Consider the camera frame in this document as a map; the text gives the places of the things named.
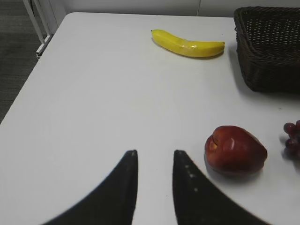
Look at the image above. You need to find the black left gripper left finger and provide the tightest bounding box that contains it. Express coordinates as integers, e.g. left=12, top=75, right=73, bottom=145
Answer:
left=46, top=150, right=138, bottom=225

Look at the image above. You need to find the red apple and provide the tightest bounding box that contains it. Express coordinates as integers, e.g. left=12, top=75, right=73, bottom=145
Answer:
left=204, top=126, right=268, bottom=176

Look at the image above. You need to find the white metal frame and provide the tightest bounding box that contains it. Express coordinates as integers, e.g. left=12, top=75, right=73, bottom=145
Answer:
left=23, top=0, right=58, bottom=59

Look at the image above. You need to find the dark woven basket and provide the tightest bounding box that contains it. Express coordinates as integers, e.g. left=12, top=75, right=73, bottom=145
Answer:
left=233, top=6, right=300, bottom=94

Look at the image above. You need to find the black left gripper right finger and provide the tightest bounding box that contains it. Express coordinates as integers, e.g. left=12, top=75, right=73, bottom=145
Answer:
left=172, top=150, right=265, bottom=225

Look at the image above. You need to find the yellow banana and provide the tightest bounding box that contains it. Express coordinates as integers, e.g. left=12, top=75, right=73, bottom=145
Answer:
left=151, top=30, right=225, bottom=58

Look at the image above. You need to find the purple grape bunch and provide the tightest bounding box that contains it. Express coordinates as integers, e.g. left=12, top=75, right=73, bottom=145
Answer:
left=284, top=120, right=300, bottom=152

